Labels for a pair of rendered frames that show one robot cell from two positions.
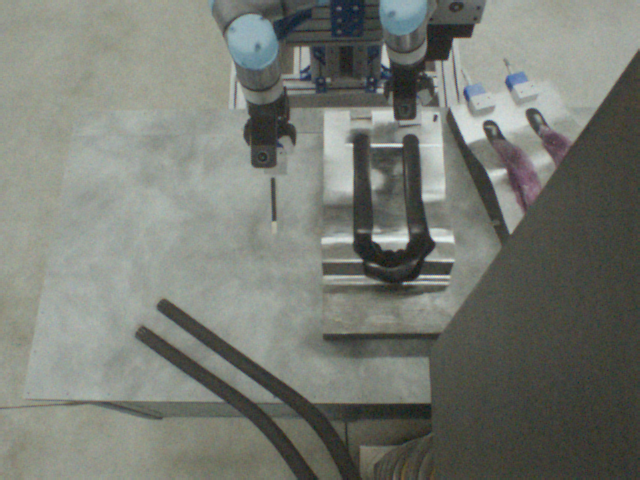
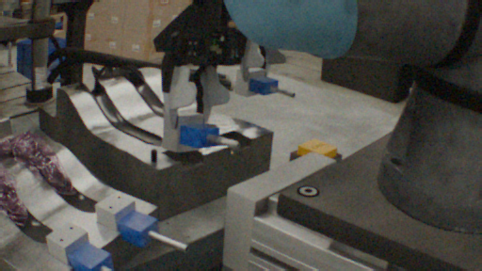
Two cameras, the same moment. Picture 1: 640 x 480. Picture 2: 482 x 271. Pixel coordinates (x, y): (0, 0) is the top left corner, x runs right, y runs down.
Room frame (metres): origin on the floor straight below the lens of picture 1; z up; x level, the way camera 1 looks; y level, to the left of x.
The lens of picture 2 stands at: (1.20, -0.72, 1.19)
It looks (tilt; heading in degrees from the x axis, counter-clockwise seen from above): 21 degrees down; 126
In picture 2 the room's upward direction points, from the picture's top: 5 degrees clockwise
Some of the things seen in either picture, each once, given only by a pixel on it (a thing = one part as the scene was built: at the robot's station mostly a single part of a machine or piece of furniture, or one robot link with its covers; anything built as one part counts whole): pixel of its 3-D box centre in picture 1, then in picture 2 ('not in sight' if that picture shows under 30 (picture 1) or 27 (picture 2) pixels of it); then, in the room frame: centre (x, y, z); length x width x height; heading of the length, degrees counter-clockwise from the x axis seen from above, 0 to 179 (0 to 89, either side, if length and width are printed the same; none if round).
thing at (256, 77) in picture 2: (276, 141); (267, 87); (0.66, 0.09, 0.93); 0.13 x 0.05 x 0.05; 175
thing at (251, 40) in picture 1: (254, 51); not in sight; (0.65, 0.09, 1.25); 0.09 x 0.08 x 0.11; 19
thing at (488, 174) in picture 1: (545, 182); (1, 184); (0.55, -0.49, 0.86); 0.50 x 0.26 x 0.11; 13
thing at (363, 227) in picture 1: (390, 200); (132, 98); (0.51, -0.14, 0.92); 0.35 x 0.16 x 0.09; 175
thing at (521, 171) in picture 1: (548, 173); (2, 160); (0.56, -0.48, 0.90); 0.26 x 0.18 x 0.08; 13
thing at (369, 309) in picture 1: (384, 216); (132, 119); (0.50, -0.13, 0.87); 0.50 x 0.26 x 0.14; 175
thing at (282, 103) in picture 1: (266, 104); not in sight; (0.65, 0.09, 1.09); 0.09 x 0.08 x 0.12; 175
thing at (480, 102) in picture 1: (473, 91); (144, 231); (0.80, -0.37, 0.86); 0.13 x 0.05 x 0.05; 13
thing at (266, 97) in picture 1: (259, 82); not in sight; (0.64, 0.10, 1.17); 0.08 x 0.08 x 0.05
